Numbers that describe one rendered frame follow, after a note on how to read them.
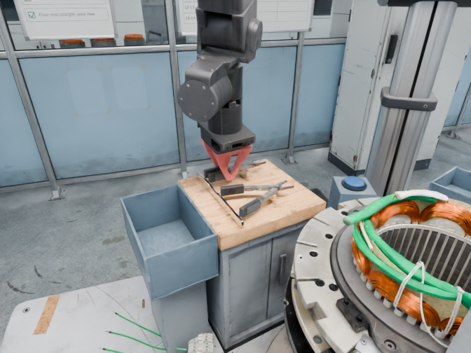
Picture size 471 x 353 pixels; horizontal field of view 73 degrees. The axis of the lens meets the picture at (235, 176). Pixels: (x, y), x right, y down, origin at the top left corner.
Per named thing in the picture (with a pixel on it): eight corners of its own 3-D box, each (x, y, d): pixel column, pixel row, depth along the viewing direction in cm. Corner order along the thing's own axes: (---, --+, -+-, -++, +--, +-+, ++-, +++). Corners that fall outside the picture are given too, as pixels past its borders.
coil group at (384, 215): (380, 237, 40) (387, 209, 38) (371, 228, 42) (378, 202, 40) (418, 226, 42) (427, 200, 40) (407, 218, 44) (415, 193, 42)
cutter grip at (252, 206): (242, 218, 48) (242, 209, 47) (238, 216, 48) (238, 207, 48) (260, 207, 50) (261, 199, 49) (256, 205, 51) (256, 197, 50)
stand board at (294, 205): (221, 251, 47) (221, 239, 46) (178, 190, 62) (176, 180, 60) (324, 213, 55) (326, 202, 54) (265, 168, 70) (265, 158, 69)
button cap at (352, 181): (366, 189, 63) (368, 185, 63) (346, 188, 63) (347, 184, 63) (361, 179, 67) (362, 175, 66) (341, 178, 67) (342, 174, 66)
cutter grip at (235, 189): (221, 196, 53) (221, 188, 52) (220, 194, 54) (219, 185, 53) (244, 193, 54) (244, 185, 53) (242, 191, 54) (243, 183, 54)
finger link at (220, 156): (218, 191, 55) (216, 143, 50) (202, 171, 61) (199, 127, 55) (251, 181, 58) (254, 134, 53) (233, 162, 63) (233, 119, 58)
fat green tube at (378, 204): (347, 234, 35) (350, 220, 34) (326, 214, 38) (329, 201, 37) (447, 209, 39) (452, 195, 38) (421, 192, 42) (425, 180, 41)
